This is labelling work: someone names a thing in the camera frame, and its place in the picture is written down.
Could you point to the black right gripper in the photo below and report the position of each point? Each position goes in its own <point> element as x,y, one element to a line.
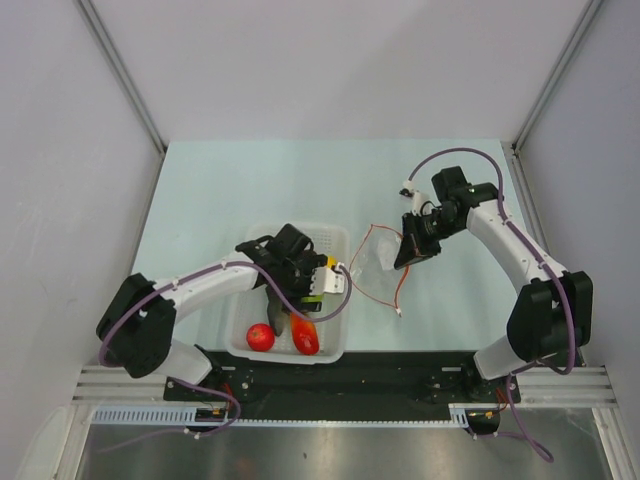
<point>414,248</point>

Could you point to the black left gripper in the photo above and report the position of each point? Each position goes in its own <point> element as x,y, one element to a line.
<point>307,264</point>

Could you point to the clear zip top bag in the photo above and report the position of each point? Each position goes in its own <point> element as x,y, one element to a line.
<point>372,267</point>

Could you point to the green toy apple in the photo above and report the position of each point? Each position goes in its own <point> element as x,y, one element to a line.
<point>311,304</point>

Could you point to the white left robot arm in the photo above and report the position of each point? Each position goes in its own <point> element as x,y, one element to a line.
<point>137,327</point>

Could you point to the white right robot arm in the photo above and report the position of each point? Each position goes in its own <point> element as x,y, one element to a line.
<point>553,309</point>

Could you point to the grey toy fish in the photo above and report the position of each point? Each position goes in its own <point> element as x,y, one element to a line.
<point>278,315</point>

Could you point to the white perforated plastic basket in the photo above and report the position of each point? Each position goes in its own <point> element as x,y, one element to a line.
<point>249,308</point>

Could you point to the red orange toy mango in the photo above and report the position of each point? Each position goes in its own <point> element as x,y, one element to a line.
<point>304,335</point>

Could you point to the red toy apple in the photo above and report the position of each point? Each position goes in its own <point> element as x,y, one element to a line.
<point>260,337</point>

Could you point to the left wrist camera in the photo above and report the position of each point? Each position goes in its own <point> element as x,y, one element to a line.
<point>328,279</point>

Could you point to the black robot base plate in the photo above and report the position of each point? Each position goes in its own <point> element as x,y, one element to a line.
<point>360,386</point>

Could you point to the white slotted cable duct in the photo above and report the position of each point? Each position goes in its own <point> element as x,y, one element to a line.
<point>144,415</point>

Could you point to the aluminium frame rail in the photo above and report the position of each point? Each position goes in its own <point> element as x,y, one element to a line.
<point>108,48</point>

